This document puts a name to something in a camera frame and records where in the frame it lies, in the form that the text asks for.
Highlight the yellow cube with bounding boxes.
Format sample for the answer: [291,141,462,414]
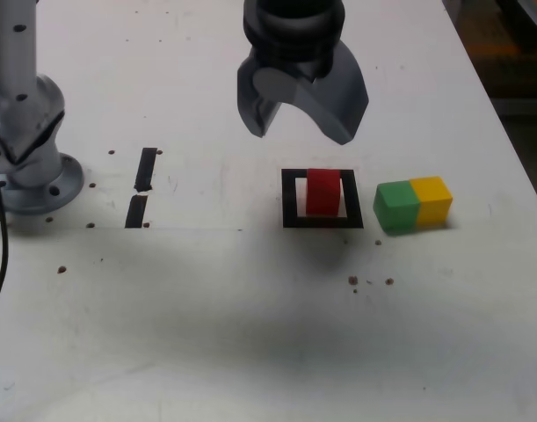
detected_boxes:
[409,175,454,229]

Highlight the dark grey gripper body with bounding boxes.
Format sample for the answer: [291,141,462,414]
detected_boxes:
[267,50,339,84]

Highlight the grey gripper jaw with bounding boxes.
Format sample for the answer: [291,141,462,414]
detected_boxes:
[252,43,372,146]
[236,48,281,139]

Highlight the red cube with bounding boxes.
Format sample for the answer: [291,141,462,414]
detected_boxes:
[305,168,342,219]

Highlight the black tape strip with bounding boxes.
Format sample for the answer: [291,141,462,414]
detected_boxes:
[124,147,158,229]

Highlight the black tape square outline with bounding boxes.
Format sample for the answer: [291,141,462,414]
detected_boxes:
[280,168,366,229]

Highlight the green cube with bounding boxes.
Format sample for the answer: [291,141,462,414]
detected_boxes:
[373,180,421,234]

